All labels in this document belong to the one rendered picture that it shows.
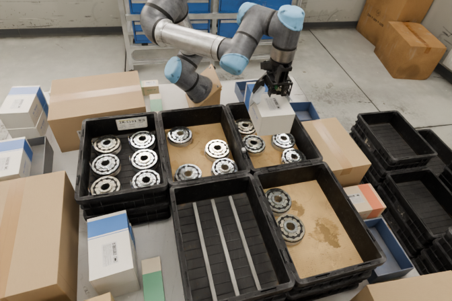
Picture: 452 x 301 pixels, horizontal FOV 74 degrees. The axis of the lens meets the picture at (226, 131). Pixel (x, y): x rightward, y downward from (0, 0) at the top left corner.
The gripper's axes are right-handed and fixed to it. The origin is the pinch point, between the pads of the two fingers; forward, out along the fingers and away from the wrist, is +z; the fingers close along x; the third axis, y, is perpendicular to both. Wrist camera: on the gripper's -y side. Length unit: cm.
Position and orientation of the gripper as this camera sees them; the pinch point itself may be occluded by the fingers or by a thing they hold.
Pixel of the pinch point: (268, 103)
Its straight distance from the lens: 111.6
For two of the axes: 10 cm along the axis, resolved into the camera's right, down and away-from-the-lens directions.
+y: 2.1, 7.0, -6.9
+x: 9.8, -0.9, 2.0
